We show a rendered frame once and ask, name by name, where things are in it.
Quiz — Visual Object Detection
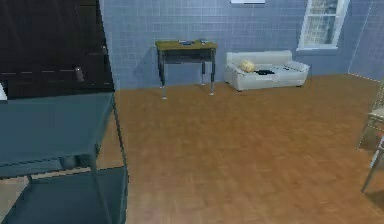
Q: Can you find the olive top metal-leg desk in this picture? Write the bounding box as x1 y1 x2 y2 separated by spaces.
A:
154 39 218 101

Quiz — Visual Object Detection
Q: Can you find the teal two-tier shelf table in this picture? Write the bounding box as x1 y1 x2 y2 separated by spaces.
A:
0 91 130 224

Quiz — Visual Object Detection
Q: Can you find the white framed window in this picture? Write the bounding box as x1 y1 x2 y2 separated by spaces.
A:
296 0 351 52

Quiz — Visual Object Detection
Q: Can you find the yellow round cushion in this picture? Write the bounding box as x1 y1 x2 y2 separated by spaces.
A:
239 59 256 74

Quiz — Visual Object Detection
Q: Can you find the grey metal chair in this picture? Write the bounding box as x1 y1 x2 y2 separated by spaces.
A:
356 79 384 194

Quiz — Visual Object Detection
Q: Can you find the dark brown wooden cabinet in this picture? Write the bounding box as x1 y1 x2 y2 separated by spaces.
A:
0 0 116 100

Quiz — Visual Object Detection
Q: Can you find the white sofa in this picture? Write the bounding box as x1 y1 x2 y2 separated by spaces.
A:
223 49 311 92

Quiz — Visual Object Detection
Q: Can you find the white framed wall picture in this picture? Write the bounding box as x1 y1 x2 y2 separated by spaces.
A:
230 0 266 5

